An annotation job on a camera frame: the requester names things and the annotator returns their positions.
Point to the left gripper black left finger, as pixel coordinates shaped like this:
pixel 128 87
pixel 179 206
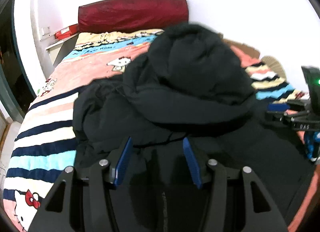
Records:
pixel 80 198

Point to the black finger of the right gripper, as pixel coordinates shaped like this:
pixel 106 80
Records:
pixel 278 107

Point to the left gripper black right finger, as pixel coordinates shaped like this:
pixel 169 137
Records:
pixel 236 199

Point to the black puffer jacket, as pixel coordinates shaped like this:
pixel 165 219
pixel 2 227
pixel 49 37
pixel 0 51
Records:
pixel 191 86

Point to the beige folding fan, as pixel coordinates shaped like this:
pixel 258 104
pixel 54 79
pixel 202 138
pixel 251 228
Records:
pixel 274 65

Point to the brown cardboard pieces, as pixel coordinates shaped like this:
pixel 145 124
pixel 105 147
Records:
pixel 242 46

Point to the Hello Kitty striped blanket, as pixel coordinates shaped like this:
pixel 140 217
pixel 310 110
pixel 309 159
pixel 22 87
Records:
pixel 46 143

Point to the dark red headboard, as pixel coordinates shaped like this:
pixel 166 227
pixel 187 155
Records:
pixel 131 15

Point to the white bedside table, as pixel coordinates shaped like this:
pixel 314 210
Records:
pixel 60 49

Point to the red box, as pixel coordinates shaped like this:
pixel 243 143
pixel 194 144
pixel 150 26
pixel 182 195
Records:
pixel 67 32

